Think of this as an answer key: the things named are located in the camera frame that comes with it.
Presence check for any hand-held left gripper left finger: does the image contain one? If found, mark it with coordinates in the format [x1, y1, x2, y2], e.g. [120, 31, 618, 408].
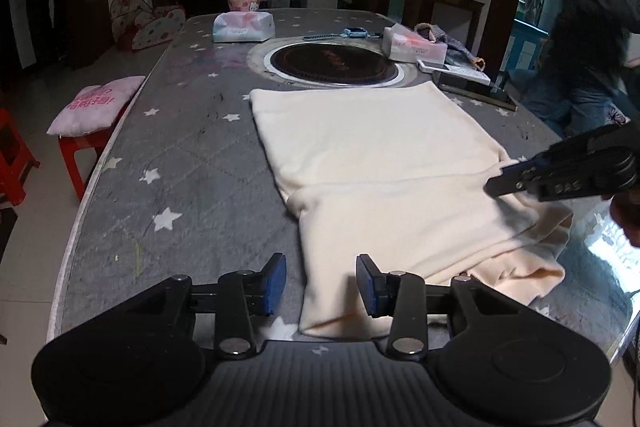
[125, 253, 287, 360]

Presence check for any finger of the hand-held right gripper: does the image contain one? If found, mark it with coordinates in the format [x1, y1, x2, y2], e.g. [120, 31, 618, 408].
[502, 119, 640, 172]
[484, 167, 621, 202]

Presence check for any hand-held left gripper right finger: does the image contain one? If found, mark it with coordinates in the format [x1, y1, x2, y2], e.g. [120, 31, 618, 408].
[356, 254, 521, 360]

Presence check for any cream garment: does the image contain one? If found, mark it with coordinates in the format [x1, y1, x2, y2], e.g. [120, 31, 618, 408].
[248, 81, 575, 340]

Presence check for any person's right hand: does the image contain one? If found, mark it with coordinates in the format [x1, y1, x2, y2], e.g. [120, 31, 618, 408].
[611, 193, 640, 249]

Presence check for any black smartphone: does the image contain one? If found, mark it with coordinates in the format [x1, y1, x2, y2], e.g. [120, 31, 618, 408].
[437, 72, 518, 112]

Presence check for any white remote control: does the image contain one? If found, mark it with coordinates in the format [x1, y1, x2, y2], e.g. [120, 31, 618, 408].
[417, 58, 492, 85]

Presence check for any blue knitted bag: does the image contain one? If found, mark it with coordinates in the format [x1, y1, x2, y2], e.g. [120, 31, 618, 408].
[415, 23, 486, 72]

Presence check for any open white tissue pack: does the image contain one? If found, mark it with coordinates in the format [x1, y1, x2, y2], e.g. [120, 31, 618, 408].
[382, 23, 448, 64]

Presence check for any round black induction hob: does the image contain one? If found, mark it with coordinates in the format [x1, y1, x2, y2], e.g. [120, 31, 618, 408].
[247, 36, 420, 88]

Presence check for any red plastic stool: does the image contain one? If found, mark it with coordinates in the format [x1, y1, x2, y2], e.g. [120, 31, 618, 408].
[0, 107, 41, 208]
[57, 107, 136, 202]

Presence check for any blue smartwatch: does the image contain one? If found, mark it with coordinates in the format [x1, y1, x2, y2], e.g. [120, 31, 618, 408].
[302, 28, 383, 42]

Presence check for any pink checkered cushion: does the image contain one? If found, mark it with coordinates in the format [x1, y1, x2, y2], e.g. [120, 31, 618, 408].
[47, 75, 146, 138]

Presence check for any pink white tissue pack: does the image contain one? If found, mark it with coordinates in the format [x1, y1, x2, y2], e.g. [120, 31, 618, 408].
[212, 11, 276, 44]

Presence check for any polka dot play tent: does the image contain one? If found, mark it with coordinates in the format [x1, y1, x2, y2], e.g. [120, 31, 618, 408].
[109, 0, 187, 52]

